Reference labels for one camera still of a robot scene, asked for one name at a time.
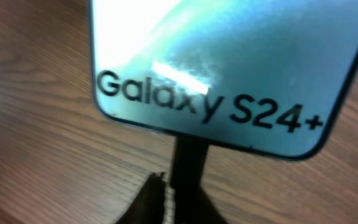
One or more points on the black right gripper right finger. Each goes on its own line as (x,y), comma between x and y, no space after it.
(206,212)

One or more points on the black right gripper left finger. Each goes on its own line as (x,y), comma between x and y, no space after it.
(148,206)

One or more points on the blue Samsung Galaxy smartphone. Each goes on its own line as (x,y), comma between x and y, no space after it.
(264,77)

